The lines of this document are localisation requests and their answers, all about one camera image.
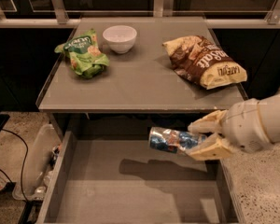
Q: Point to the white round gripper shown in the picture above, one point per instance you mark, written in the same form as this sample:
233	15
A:
243	125

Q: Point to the blue silver redbull can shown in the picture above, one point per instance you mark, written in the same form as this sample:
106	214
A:
173	141

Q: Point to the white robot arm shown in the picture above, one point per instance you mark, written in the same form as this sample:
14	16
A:
270	115

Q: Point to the grey cabinet with top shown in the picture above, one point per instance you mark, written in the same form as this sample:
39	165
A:
139	81

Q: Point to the open grey top drawer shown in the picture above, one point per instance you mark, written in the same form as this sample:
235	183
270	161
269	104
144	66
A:
108	174

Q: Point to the brown yellow chip bag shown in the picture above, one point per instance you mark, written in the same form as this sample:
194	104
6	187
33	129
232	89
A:
202	62

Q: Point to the white ceramic bowl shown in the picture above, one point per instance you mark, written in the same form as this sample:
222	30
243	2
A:
120	38

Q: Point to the green snack bag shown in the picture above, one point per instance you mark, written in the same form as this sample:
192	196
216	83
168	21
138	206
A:
85	57

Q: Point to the clear plastic storage bin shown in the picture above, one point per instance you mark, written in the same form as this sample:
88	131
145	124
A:
35	175

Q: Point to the metal glass railing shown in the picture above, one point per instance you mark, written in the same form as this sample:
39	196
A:
218	14

